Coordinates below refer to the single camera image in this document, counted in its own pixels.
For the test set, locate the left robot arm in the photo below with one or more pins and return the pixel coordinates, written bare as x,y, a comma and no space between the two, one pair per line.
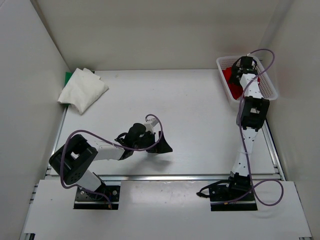
72,161

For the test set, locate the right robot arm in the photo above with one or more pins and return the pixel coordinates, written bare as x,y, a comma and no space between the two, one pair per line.
253,108

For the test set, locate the red t shirt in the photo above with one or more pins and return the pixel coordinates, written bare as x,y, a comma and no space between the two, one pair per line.
231,86

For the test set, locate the white plastic mesh basket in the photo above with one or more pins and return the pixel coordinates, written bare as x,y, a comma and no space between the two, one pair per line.
266,86

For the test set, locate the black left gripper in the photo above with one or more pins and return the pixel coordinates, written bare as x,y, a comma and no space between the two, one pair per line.
162,147

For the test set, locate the aluminium front rail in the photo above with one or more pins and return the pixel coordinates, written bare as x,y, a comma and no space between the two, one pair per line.
256,177

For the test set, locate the green polo t shirt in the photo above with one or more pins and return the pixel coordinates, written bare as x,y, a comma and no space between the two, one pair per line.
67,77

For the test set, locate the white t shirt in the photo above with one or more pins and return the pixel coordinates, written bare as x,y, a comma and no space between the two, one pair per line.
82,89

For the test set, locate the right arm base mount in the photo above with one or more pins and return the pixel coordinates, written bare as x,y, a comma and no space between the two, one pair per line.
230,195

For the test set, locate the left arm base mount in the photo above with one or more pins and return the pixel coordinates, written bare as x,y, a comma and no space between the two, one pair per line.
108,199

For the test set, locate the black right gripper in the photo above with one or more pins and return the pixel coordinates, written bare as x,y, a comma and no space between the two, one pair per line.
234,79

